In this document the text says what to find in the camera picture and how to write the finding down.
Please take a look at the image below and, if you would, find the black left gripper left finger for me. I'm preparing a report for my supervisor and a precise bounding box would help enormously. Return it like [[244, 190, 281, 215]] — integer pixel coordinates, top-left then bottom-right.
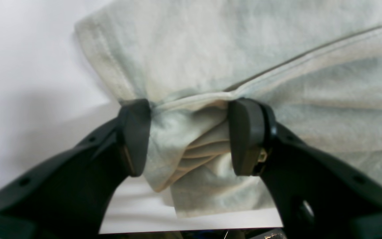
[[0, 99, 151, 239]]

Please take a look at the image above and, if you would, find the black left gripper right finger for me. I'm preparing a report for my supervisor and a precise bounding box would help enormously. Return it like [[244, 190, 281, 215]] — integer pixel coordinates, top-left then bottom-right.
[[227, 98, 382, 239]]

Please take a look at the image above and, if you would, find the beige T-shirt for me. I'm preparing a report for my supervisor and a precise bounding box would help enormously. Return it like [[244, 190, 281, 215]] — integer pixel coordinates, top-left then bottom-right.
[[75, 0, 382, 218]]

